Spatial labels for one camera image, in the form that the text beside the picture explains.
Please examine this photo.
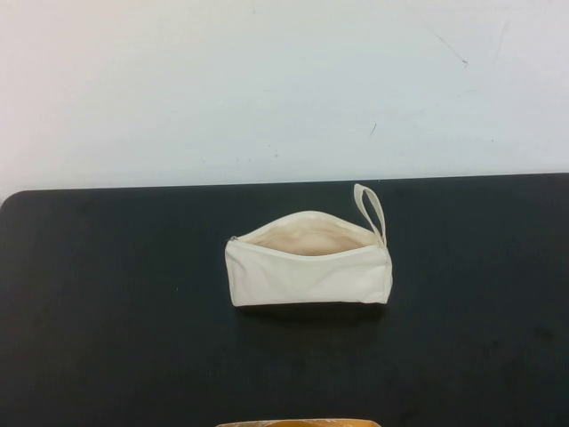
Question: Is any yellow cardboard box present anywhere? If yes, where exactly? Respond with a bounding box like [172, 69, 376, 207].
[215, 417, 384, 427]

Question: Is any cream fabric pencil case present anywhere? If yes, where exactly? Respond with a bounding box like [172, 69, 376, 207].
[224, 182, 395, 309]

